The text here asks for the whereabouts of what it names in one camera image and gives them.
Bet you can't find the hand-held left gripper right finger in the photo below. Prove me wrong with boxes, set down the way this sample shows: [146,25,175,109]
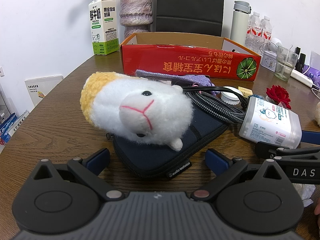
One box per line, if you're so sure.
[191,148,290,202]

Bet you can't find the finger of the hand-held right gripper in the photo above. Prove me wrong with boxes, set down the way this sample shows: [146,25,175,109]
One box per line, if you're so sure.
[255,141,320,159]
[301,130,320,144]

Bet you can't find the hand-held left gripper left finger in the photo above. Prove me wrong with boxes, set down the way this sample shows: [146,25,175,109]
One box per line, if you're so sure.
[31,148,123,202]

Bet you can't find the cotton swab box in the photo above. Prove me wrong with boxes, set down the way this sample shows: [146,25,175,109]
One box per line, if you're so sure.
[238,97,302,149]

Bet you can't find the white and yellow plush toy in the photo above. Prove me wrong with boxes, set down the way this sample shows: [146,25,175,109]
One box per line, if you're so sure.
[80,72,193,152]

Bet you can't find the red cardboard box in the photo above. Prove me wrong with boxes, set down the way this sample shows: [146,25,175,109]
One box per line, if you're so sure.
[119,32,262,82]

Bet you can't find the wooden desktop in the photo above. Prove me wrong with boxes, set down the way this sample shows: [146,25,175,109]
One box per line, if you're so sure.
[0,52,320,220]

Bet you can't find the crumpled white tissue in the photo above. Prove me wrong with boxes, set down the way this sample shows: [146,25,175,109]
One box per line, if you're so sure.
[292,183,314,208]

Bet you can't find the navy zip pouch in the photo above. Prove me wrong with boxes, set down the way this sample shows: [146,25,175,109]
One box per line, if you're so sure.
[107,106,228,179]

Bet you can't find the red fabric rose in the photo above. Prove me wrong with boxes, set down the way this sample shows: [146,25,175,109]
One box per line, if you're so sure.
[265,85,292,110]

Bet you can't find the white slim device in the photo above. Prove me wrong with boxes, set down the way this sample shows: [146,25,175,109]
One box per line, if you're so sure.
[290,69,314,87]

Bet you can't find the purple case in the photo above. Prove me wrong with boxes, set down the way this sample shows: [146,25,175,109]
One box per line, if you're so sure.
[302,65,320,86]

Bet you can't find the small cream block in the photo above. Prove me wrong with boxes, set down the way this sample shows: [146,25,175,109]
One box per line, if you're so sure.
[237,86,252,98]

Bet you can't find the white jar lid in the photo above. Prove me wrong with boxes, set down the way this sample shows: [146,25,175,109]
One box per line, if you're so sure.
[220,86,242,105]

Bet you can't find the clear glass cup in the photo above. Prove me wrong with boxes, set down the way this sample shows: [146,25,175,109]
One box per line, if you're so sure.
[274,45,300,81]

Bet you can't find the white tin box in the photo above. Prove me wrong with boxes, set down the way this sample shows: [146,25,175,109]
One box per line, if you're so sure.
[260,50,278,72]

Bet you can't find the white paper box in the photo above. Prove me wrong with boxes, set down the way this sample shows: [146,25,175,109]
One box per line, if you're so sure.
[24,75,64,109]

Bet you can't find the blue and white packets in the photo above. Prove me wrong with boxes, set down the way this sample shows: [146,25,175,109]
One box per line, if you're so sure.
[0,110,30,144]

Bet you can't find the purple cloth pouch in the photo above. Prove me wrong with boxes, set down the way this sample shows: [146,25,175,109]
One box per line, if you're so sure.
[135,69,217,96]

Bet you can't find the clear plastic water bottle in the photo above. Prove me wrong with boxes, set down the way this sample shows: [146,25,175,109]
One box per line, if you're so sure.
[246,11,262,53]
[260,15,272,43]

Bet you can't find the white thermos bottle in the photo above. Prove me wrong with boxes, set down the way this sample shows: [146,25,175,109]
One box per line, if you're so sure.
[230,0,251,47]

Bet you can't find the white and green milk carton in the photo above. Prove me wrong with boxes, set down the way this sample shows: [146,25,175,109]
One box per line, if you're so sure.
[88,0,119,55]

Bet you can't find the purple stone vase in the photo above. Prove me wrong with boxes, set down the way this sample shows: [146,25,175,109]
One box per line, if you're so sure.
[119,0,153,34]

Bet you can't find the black office chair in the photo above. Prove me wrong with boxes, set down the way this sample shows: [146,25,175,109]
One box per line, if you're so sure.
[155,0,225,37]

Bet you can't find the black braided cable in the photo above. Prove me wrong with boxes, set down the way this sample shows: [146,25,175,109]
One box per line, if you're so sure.
[180,86,248,125]

